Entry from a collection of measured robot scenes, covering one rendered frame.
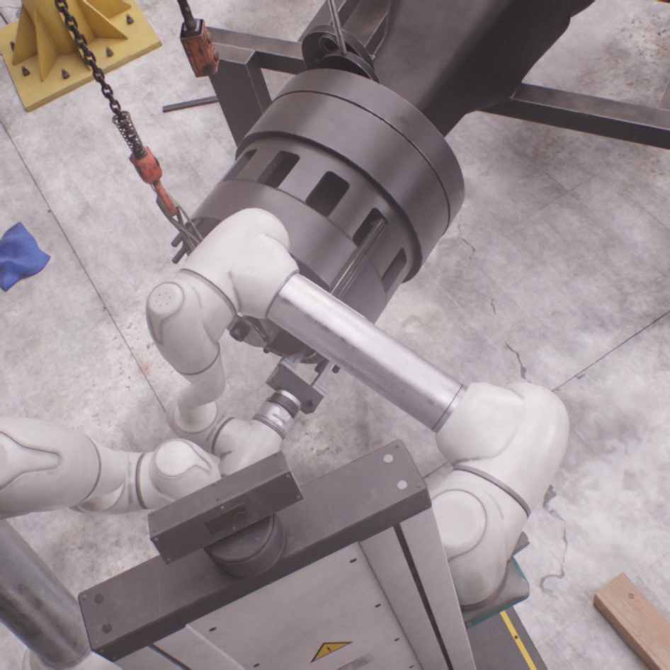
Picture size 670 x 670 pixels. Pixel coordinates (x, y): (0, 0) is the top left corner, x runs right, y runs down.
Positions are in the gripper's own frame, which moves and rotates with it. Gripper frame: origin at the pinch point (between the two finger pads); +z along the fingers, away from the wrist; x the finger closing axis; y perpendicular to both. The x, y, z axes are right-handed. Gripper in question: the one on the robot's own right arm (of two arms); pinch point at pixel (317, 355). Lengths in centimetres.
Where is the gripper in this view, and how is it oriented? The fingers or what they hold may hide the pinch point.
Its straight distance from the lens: 217.6
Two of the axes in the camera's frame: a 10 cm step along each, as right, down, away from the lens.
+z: 5.2, -7.6, 3.8
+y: 3.8, -1.9, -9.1
